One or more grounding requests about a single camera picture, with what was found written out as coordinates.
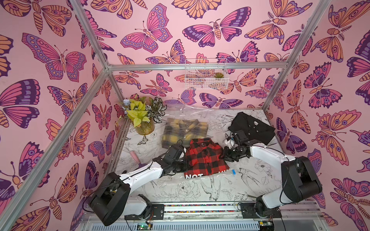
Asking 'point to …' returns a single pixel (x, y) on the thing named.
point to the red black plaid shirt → (204, 157)
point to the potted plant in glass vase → (143, 112)
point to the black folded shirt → (256, 129)
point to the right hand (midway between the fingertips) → (220, 156)
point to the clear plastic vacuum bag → (218, 131)
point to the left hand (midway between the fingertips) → (192, 166)
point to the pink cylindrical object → (136, 158)
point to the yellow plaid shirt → (176, 129)
